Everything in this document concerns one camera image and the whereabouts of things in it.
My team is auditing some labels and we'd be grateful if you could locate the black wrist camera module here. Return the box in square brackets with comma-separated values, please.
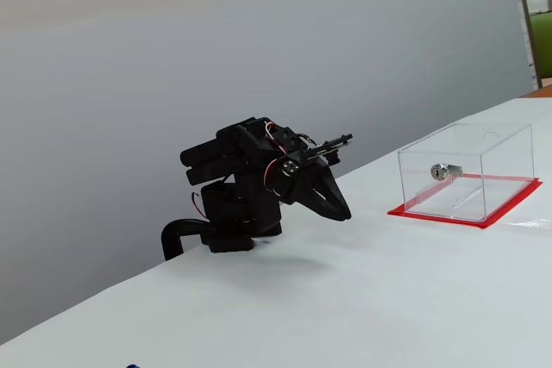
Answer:
[299, 133, 354, 166]

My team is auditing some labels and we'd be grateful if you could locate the red tape rectangle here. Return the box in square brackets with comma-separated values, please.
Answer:
[386, 172, 543, 231]

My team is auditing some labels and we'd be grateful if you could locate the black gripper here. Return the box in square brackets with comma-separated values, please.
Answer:
[265, 153, 353, 221]

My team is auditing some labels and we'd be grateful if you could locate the grey metal shelf post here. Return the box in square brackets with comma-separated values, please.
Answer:
[513, 0, 544, 90]

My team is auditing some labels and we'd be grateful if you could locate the red white servo wire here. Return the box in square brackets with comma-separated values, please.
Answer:
[264, 121, 281, 145]
[191, 191, 209, 221]
[262, 156, 282, 196]

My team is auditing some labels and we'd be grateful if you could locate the silver lock cylinder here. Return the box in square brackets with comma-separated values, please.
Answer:
[430, 163, 463, 180]

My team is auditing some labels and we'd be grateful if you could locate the black table clamp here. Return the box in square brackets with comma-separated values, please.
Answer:
[160, 217, 216, 262]

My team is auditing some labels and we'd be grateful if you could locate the transparent plastic box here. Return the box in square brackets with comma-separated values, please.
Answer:
[396, 122, 536, 223]

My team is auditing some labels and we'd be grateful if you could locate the green panel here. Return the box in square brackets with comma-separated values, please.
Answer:
[529, 11, 552, 81]

